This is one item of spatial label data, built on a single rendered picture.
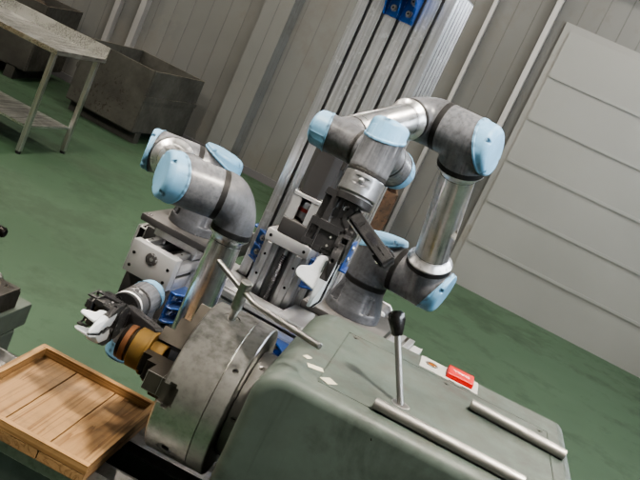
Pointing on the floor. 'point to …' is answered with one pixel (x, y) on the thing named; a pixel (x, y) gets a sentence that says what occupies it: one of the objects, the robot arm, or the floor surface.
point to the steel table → (22, 113)
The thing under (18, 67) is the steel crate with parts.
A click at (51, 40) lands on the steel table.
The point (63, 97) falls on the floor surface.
